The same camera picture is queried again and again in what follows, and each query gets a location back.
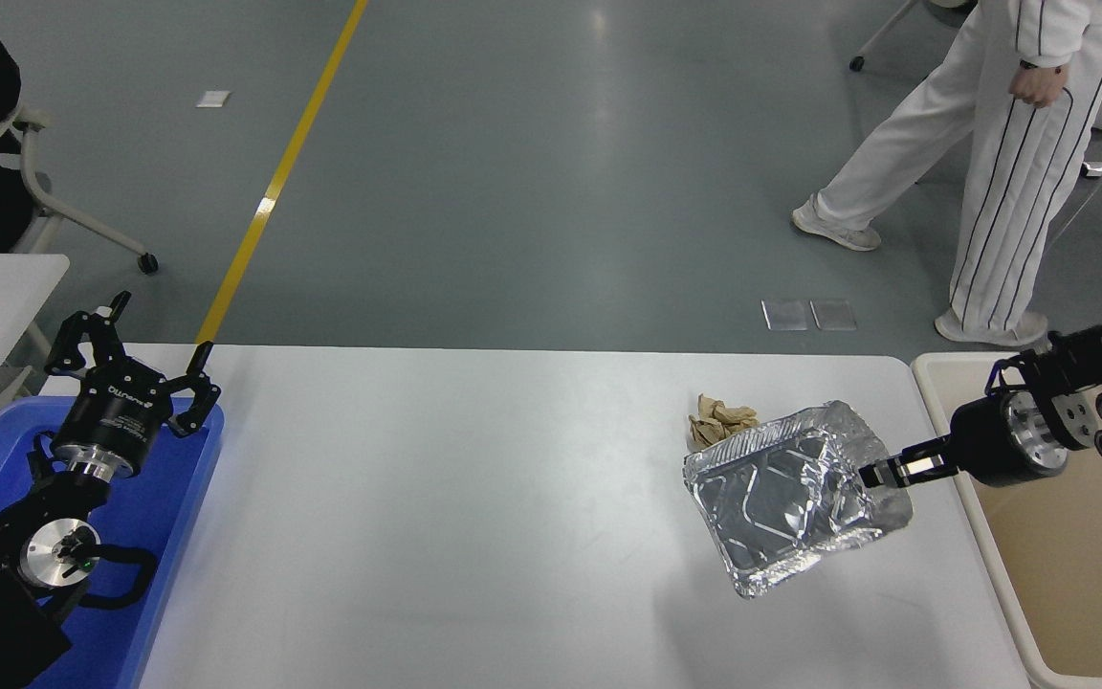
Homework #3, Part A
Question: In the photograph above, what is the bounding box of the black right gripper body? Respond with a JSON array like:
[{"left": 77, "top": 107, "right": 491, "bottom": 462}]
[{"left": 950, "top": 390, "right": 1040, "bottom": 489}]

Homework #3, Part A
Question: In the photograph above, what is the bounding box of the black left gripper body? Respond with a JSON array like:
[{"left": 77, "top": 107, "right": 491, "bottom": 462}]
[{"left": 52, "top": 362, "right": 174, "bottom": 475}]

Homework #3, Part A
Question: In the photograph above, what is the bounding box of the silver foil tray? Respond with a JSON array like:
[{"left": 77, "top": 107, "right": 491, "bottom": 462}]
[{"left": 683, "top": 400, "right": 914, "bottom": 600}]

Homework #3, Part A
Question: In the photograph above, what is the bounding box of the person's hand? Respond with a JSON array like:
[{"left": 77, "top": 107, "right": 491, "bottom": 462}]
[{"left": 1008, "top": 62, "right": 1070, "bottom": 109}]

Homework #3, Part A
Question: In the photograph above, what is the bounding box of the blue plastic tray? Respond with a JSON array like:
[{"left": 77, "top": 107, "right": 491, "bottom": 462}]
[{"left": 0, "top": 397, "right": 225, "bottom": 689}]

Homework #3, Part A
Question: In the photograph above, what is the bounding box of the large pale plastic bin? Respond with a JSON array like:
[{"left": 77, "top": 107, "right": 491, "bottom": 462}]
[{"left": 913, "top": 352, "right": 1102, "bottom": 689}]

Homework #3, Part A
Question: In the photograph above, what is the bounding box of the white rolling office chair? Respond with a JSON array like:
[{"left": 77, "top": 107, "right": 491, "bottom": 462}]
[{"left": 0, "top": 100, "right": 161, "bottom": 276}]

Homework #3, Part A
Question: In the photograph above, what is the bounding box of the crumpled tan paper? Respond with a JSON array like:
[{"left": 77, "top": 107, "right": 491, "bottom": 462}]
[{"left": 688, "top": 393, "right": 760, "bottom": 453}]

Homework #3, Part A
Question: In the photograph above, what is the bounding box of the yellow floor tape line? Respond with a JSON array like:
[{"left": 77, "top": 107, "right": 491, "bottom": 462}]
[{"left": 195, "top": 0, "right": 370, "bottom": 345}]

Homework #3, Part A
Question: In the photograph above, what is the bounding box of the person in white striped clothes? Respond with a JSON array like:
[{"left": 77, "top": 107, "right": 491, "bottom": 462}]
[{"left": 791, "top": 0, "right": 1102, "bottom": 347}]

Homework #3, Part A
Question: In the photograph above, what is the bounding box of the white-framed caster chair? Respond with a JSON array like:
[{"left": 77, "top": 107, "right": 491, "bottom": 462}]
[{"left": 849, "top": 0, "right": 925, "bottom": 73}]

